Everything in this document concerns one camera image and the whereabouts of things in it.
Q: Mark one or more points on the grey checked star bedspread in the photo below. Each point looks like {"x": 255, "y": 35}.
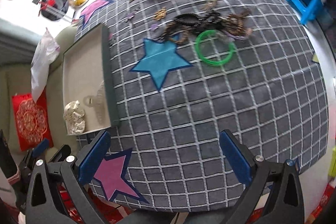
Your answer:
{"x": 173, "y": 106}

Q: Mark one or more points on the purple heart clip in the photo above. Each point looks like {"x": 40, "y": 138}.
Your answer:
{"x": 154, "y": 27}

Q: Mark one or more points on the cream polka dot scrunchie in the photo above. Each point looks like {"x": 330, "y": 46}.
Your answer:
{"x": 74, "y": 117}

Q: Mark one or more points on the gold bunny hair clip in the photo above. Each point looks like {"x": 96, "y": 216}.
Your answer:
{"x": 210, "y": 5}

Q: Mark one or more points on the black hairpin with purple charm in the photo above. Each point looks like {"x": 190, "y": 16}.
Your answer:
{"x": 130, "y": 16}

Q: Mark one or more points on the green plastic bangle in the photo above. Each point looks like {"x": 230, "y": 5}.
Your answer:
{"x": 214, "y": 48}

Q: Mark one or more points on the clear plastic hair claw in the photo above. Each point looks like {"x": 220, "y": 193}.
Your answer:
{"x": 97, "y": 102}

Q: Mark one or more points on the shallow beige tray box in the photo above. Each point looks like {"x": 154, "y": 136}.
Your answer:
{"x": 85, "y": 65}

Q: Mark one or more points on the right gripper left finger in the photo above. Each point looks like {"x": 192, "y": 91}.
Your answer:
{"x": 90, "y": 157}

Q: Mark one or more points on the blue plastic stool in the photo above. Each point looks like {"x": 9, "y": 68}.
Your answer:
{"x": 308, "y": 9}

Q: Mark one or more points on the red embroidered cushion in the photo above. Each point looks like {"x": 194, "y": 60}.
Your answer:
{"x": 31, "y": 120}

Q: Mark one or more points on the beige leather sofa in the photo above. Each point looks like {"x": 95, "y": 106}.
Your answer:
{"x": 16, "y": 80}

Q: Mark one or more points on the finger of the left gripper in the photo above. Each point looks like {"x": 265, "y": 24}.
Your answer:
{"x": 39, "y": 147}

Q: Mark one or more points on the white plastic bag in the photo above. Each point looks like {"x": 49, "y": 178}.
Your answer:
{"x": 45, "y": 54}

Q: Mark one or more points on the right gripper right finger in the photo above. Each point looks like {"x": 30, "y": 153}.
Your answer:
{"x": 239, "y": 157}

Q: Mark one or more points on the gold flower hair clip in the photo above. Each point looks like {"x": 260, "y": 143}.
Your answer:
{"x": 160, "y": 14}

